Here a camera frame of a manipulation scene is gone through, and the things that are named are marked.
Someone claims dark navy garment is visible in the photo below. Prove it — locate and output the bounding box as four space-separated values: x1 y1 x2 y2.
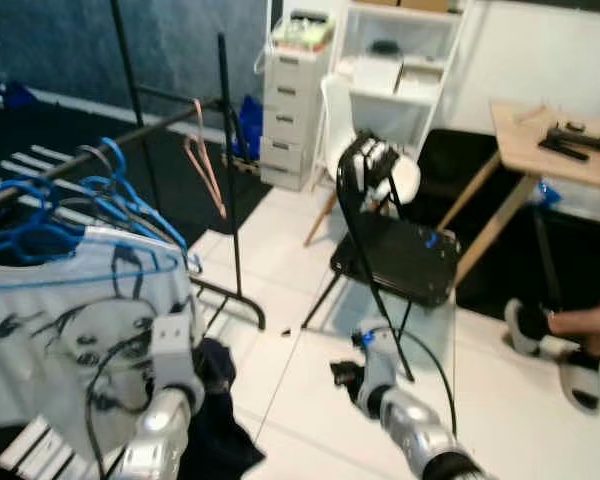
175 338 268 480

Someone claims blue plastic hanger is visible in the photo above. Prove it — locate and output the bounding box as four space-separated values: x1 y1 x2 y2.
0 180 86 266
75 138 203 273
0 245 181 293

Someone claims black folding chair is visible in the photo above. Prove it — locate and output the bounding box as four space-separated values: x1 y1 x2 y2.
300 130 463 381

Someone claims white Pikachu T-shirt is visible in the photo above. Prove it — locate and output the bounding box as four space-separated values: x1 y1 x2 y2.
0 225 206 461

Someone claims black metal clothes rack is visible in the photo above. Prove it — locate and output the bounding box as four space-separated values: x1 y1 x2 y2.
0 0 266 331

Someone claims blue bag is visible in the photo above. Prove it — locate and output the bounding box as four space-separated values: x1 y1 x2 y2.
238 95 264 161

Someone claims bare person leg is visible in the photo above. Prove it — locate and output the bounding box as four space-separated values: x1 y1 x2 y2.
550 295 600 341

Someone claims white shell chair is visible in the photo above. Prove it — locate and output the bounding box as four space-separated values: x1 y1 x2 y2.
302 72 421 246

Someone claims white drawer unit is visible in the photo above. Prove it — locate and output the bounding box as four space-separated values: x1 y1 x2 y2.
260 45 331 193

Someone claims white open shelf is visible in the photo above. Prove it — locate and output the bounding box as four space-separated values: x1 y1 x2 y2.
325 0 471 151

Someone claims wooden table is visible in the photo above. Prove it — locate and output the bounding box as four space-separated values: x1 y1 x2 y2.
450 98 600 286

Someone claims blue-headed mop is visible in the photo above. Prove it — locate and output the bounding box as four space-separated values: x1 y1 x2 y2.
0 0 36 109

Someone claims green box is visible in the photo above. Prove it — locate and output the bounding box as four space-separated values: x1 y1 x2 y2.
272 12 336 53

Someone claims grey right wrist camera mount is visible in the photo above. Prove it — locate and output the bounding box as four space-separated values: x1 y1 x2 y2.
358 320 401 396

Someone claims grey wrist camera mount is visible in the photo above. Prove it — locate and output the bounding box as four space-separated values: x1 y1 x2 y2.
358 320 401 396
150 310 203 386

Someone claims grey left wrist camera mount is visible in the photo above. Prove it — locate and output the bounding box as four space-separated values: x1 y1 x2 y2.
150 310 203 386

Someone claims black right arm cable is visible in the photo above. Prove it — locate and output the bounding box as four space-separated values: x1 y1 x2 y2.
380 318 459 436

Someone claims pink wire hanger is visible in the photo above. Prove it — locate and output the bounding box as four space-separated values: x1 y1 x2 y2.
183 98 228 221

